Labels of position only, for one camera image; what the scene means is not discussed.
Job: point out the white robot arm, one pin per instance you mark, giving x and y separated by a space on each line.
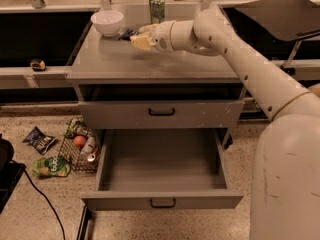
285 190

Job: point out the green soda can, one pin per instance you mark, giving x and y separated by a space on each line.
157 11

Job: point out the closed grey upper drawer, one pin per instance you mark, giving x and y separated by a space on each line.
160 114

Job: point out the wire basket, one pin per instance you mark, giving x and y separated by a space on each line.
83 159

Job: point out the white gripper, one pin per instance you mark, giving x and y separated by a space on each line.
161 35

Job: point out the black bag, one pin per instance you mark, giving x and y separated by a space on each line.
10 172

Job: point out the grey drawer cabinet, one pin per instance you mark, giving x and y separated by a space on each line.
108 69

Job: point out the blue chip bag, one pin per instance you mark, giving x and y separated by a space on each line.
39 140

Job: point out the white bowl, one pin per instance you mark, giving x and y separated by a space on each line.
108 22

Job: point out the blue rxbar blueberry bar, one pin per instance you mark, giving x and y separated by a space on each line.
127 34

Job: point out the orange fruit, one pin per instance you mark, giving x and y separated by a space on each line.
79 141

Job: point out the green snack bag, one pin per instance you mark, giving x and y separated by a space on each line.
55 166

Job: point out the open grey middle drawer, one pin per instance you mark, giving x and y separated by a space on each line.
144 169

